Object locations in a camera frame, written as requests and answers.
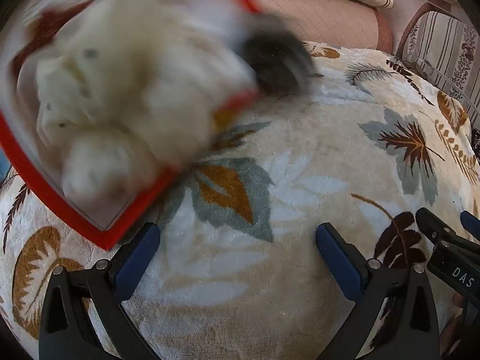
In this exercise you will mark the striped floral cushion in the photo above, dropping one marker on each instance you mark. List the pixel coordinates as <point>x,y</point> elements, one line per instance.
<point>438,41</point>

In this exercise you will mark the red cardboard box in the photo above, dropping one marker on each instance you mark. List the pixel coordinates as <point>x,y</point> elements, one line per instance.
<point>22,157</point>

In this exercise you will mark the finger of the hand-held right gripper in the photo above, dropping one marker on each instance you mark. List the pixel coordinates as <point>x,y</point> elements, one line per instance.
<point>431,225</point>
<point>471,223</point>

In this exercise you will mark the black fluffy scrunchie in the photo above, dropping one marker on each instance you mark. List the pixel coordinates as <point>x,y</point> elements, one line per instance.
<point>277,63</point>

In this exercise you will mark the light blue cloth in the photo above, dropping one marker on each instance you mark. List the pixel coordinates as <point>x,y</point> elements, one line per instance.
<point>3,167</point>

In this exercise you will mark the leaf print blanket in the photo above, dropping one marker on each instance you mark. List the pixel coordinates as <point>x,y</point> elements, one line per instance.
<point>300,138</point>

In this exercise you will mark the pink bolster pillow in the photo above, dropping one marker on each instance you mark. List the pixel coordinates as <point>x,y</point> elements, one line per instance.
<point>318,15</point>

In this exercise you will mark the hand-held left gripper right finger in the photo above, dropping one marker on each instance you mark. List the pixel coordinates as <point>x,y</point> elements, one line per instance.
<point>337,258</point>

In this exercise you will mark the white fluffy scrunchie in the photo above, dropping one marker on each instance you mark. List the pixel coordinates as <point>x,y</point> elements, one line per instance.
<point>131,82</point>

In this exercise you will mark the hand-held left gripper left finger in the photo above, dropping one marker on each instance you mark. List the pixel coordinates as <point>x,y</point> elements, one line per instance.
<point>138,255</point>

